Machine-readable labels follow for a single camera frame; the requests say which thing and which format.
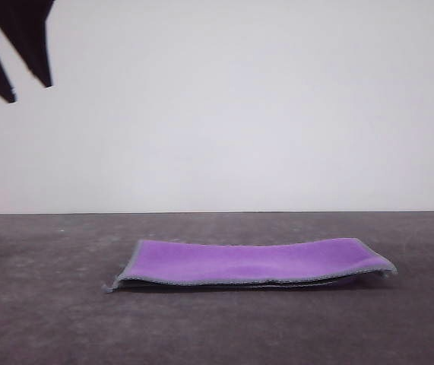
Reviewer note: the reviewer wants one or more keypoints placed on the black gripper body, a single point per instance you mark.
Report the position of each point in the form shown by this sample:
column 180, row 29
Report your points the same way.
column 7, row 10

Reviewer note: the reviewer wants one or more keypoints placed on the purple towel with grey hem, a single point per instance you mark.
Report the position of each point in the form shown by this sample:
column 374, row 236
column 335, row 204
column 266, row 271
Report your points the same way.
column 239, row 262

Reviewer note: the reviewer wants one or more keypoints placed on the grey table cloth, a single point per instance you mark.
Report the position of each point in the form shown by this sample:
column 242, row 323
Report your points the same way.
column 87, row 331

